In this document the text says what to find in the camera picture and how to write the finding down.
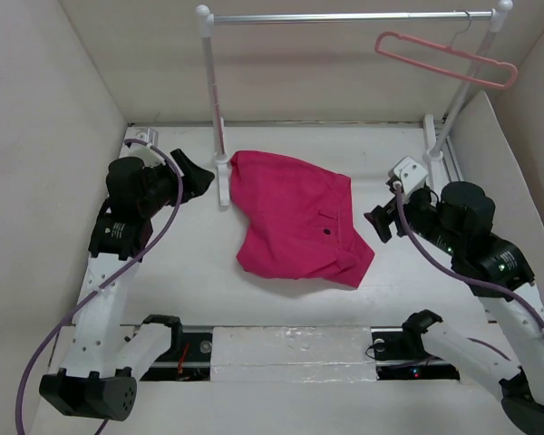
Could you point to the pink trousers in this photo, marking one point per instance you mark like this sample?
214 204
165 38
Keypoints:
300 220

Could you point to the aluminium rail right side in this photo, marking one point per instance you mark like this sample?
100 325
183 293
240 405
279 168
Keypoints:
450 161

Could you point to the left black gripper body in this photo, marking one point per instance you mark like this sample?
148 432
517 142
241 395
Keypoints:
164 188

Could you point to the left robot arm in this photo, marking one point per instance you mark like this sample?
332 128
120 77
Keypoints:
99 376

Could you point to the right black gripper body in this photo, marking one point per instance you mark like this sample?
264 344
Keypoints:
422 217

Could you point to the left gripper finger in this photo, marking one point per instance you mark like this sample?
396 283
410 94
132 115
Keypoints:
187 167
196 182

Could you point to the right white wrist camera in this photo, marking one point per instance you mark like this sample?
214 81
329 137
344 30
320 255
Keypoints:
409 173

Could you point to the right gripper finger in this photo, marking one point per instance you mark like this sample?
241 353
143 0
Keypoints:
379 216
383 231

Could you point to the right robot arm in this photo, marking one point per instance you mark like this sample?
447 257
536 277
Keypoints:
453 232

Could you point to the white clothes rack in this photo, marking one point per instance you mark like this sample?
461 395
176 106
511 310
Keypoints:
483 71

